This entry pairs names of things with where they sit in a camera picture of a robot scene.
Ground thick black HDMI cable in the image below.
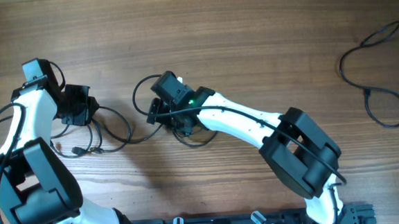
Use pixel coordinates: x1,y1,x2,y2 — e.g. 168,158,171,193
48,102,166,160

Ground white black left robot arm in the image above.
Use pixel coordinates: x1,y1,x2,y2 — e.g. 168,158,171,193
0,58,121,224

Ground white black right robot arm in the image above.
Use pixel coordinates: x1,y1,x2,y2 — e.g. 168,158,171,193
147,71,346,224

